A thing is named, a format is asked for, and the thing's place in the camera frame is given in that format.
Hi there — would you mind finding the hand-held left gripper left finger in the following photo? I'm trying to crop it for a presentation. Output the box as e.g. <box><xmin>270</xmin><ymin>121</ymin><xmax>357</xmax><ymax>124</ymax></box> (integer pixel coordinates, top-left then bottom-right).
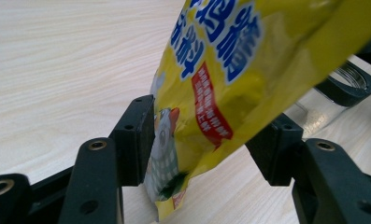
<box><xmin>57</xmin><ymin>94</ymin><xmax>156</xmax><ymax>224</ymax></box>

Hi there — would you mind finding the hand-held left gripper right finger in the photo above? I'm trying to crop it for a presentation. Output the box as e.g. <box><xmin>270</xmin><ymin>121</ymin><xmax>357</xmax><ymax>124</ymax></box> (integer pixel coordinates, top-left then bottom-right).
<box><xmin>245</xmin><ymin>113</ymin><xmax>371</xmax><ymax>224</ymax></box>

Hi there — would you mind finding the yellow seasoning pouch green cap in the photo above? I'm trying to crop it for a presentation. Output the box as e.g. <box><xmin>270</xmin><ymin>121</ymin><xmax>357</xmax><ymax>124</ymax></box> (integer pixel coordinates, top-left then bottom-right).
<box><xmin>143</xmin><ymin>0</ymin><xmax>371</xmax><ymax>222</ymax></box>

